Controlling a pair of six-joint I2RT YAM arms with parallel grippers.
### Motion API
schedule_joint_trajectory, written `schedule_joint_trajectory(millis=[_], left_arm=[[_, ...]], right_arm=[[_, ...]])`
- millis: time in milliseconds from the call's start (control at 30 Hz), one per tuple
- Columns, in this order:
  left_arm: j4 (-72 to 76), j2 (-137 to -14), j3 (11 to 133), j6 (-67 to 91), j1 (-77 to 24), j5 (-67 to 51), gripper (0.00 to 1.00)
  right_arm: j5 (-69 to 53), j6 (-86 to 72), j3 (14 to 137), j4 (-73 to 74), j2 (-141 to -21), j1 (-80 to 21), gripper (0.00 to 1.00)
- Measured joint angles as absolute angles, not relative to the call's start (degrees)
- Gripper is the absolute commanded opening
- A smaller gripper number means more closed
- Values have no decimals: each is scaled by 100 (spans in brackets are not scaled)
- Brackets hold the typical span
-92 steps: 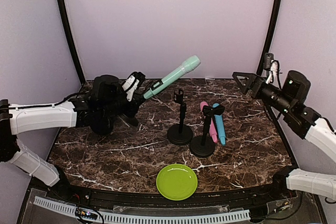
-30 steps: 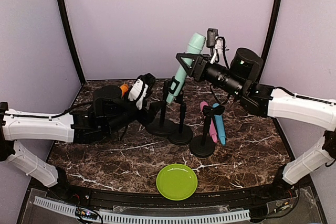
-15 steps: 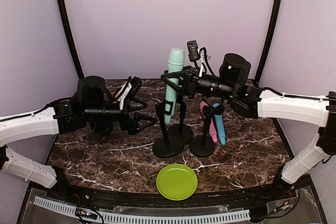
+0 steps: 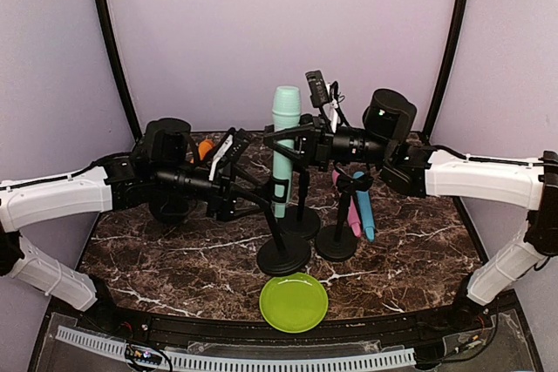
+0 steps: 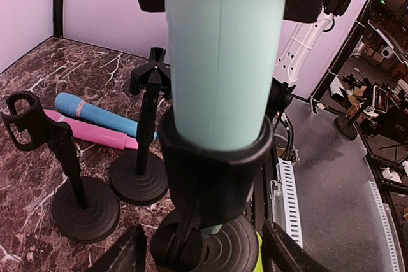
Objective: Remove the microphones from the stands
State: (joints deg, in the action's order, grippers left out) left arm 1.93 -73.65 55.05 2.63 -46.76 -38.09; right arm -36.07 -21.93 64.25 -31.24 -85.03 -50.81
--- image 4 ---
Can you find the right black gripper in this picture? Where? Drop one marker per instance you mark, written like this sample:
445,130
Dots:
319,142

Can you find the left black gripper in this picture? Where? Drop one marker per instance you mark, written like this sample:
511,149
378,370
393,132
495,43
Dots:
221,202

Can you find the black stand of pink microphone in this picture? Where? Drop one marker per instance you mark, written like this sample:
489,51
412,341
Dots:
301,220

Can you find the black stand of teal microphone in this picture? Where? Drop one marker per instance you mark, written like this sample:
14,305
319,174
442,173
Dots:
282,255

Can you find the blue toy microphone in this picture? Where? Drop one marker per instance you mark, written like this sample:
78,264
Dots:
364,208

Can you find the black stand of blue microphone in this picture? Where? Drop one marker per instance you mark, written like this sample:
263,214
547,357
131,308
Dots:
337,243

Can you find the pink toy microphone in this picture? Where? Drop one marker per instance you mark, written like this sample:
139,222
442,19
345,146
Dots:
351,213

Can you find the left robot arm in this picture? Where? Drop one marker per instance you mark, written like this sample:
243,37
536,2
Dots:
164,170

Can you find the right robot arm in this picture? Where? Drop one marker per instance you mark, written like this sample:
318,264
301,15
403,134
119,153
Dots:
419,171

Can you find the orange toy microphone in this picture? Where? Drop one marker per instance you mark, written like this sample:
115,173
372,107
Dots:
205,147

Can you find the black stand of orange microphone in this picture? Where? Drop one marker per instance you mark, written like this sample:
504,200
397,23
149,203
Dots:
170,211

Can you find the green plate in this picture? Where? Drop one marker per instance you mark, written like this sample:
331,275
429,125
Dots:
293,304

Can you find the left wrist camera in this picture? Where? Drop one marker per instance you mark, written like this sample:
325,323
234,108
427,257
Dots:
229,150

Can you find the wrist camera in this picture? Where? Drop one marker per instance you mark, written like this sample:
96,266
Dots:
326,98
229,150

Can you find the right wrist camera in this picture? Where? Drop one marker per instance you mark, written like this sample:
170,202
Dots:
326,98

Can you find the black front rail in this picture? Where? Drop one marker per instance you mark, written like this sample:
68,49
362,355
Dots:
417,328

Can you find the white slotted cable duct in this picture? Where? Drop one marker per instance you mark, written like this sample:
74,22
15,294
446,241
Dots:
144,358

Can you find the right black frame post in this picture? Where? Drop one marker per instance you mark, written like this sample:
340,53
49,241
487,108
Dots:
446,65

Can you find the black frame post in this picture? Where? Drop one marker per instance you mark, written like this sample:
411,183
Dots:
118,74
446,65

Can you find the left black frame post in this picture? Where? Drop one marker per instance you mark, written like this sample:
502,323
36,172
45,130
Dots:
118,74

